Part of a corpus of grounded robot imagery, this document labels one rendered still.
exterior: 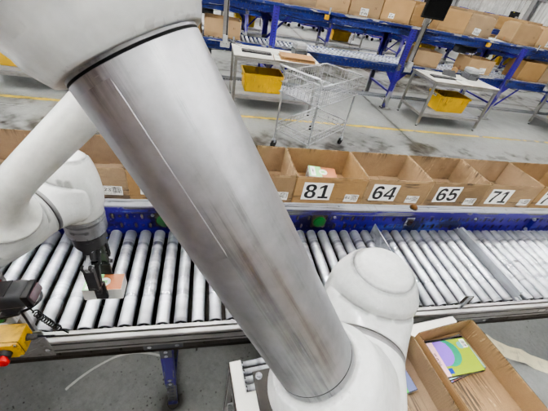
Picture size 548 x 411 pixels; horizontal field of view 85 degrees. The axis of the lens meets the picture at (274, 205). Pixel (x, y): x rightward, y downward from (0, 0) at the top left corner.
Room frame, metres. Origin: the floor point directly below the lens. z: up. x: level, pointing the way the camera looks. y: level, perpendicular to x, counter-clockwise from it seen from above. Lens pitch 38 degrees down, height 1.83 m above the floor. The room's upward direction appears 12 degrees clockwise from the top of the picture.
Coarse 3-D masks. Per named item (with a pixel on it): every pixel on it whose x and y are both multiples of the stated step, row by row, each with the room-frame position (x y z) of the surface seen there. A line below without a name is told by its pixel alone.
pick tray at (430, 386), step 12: (408, 348) 0.63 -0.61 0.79; (420, 348) 0.60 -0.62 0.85; (408, 360) 0.59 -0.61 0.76; (420, 360) 0.57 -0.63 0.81; (408, 372) 0.55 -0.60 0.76; (420, 372) 0.55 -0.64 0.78; (432, 372) 0.53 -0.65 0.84; (420, 384) 0.52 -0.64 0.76; (432, 384) 0.50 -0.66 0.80; (408, 396) 0.47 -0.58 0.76; (420, 396) 0.47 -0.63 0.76; (432, 396) 0.48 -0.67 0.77; (444, 396) 0.46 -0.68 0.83; (408, 408) 0.43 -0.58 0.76; (420, 408) 0.44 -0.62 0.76; (432, 408) 0.45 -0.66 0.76; (444, 408) 0.44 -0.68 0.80; (456, 408) 0.42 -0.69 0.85
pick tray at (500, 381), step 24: (432, 336) 0.70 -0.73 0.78; (480, 336) 0.72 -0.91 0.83; (432, 360) 0.57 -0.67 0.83; (504, 360) 0.62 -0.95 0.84; (456, 384) 0.54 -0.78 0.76; (480, 384) 0.56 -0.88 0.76; (504, 384) 0.57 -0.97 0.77; (480, 408) 0.48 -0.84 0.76; (504, 408) 0.49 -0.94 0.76; (528, 408) 0.50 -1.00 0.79
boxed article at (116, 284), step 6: (102, 276) 0.49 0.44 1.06; (108, 276) 0.49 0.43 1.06; (114, 276) 0.50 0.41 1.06; (120, 276) 0.50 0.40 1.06; (108, 282) 0.48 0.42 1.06; (114, 282) 0.48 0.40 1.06; (120, 282) 0.48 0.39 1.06; (126, 282) 0.51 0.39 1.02; (84, 288) 0.44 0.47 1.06; (108, 288) 0.46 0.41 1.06; (114, 288) 0.46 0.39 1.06; (120, 288) 0.46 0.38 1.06; (84, 294) 0.43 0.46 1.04; (90, 294) 0.44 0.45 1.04; (108, 294) 0.45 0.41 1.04; (114, 294) 0.46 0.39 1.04; (120, 294) 0.46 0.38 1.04
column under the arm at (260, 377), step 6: (252, 372) 0.44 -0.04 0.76; (258, 372) 0.44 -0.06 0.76; (264, 372) 0.45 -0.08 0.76; (258, 378) 0.42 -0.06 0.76; (264, 378) 0.43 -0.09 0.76; (258, 384) 0.41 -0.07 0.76; (264, 384) 0.41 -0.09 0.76; (258, 390) 0.39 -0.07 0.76; (264, 390) 0.40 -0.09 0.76; (258, 396) 0.37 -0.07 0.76; (264, 396) 0.38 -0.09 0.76; (258, 402) 0.36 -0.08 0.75; (264, 402) 0.36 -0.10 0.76; (264, 408) 0.35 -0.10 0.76; (270, 408) 0.35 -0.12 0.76
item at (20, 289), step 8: (24, 280) 0.42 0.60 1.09; (32, 280) 0.42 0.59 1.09; (0, 288) 0.38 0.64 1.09; (8, 288) 0.39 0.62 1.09; (16, 288) 0.39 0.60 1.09; (24, 288) 0.40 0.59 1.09; (32, 288) 0.40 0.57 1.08; (40, 288) 0.42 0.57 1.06; (0, 296) 0.36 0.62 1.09; (8, 296) 0.37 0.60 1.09; (16, 296) 0.37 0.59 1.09; (24, 296) 0.37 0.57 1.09; (32, 296) 0.39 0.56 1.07; (0, 304) 0.35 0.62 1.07; (8, 304) 0.36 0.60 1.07; (16, 304) 0.36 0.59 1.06; (24, 304) 0.37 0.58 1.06; (32, 304) 0.37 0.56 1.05; (8, 312) 0.36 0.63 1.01; (16, 312) 0.37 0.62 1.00
